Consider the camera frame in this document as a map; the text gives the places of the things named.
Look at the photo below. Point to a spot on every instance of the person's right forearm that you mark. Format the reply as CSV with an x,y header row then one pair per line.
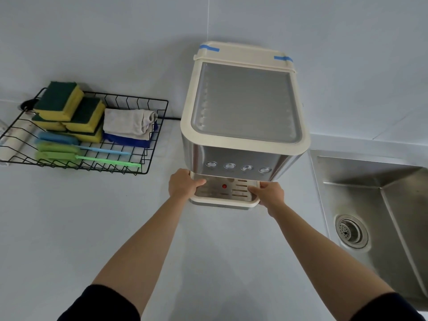
x,y
321,254

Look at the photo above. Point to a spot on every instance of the yellow and green sponge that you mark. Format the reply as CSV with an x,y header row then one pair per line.
x,y
58,96
85,113
90,137
48,124

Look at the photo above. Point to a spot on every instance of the person's black sleeve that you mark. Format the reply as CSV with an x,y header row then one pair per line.
x,y
388,309
100,305

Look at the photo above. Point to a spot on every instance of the blue sponge brush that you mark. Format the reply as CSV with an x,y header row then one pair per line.
x,y
58,138

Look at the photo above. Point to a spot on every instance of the stainless steel sink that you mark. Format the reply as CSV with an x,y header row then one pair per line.
x,y
394,203

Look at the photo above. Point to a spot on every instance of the blue tape strip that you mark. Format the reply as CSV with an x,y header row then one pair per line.
x,y
209,48
283,58

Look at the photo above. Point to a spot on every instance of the grey cloth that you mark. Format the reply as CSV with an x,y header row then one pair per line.
x,y
127,122

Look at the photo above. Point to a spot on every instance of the person's black right sleeve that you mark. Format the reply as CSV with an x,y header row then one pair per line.
x,y
388,309

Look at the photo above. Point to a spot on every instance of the cream drip tray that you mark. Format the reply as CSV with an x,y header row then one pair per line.
x,y
224,195

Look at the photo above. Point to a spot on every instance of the blue cloth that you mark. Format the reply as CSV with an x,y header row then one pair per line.
x,y
125,141

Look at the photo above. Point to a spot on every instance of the person's right hand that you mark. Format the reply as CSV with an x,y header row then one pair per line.
x,y
272,197

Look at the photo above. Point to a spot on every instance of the person's left hand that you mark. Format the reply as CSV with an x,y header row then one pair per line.
x,y
180,185

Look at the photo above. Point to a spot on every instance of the metal sink drain strainer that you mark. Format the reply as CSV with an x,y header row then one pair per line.
x,y
351,231

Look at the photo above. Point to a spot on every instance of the green sponge brush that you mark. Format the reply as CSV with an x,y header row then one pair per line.
x,y
58,157
56,147

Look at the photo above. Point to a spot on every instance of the person's black left sleeve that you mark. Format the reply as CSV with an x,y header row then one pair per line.
x,y
100,305

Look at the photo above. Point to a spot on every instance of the cream and steel water dispenser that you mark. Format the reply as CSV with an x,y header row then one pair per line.
x,y
245,106

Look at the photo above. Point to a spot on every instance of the person's left thumb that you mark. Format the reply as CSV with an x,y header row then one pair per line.
x,y
199,183

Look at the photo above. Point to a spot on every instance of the person's right thumb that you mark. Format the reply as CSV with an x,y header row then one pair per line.
x,y
257,188

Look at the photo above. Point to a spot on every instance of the person's left forearm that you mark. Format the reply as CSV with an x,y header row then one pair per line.
x,y
147,244

